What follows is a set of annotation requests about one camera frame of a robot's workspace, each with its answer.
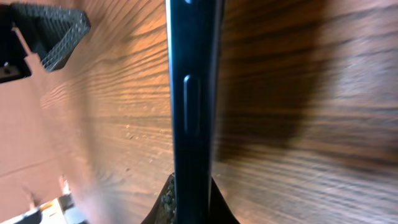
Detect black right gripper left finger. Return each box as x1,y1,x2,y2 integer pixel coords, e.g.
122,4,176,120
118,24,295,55
141,173,177,224

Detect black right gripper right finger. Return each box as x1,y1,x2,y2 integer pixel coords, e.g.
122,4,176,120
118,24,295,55
209,179,239,224

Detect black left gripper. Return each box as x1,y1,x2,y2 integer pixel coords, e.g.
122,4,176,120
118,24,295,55
1,2,91,83

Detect cardboard backdrop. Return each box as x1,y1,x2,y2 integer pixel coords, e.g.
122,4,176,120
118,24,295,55
0,52,103,224

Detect Samsung Galaxy smartphone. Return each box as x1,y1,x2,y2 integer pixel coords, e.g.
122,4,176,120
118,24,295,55
165,0,224,223

